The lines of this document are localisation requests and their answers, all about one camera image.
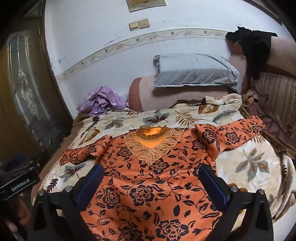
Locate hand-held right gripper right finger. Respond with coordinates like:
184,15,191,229
198,164,274,241

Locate orange floral garment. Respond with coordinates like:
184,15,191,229
59,116,266,241

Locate grey pillow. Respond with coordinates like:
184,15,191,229
153,54,242,93

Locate leaf print blanket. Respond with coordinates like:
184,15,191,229
32,94,296,220

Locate brown cloth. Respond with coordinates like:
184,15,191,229
240,91,296,160

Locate person's left hand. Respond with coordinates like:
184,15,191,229
5,197,31,233

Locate pink padded headboard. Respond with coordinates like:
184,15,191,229
229,37,296,79

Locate striped floral cushion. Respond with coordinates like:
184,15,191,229
251,72,296,144

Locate wooden door with glass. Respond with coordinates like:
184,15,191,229
0,0,74,167

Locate black cloth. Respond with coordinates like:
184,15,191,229
225,27,278,80

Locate purple floral cloth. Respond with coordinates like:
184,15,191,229
77,86,130,117

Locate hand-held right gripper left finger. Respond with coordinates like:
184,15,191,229
27,164,104,241

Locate framed wall plaque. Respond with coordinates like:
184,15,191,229
126,0,167,12

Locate pink brown bolster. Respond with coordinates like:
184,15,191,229
128,75,242,112

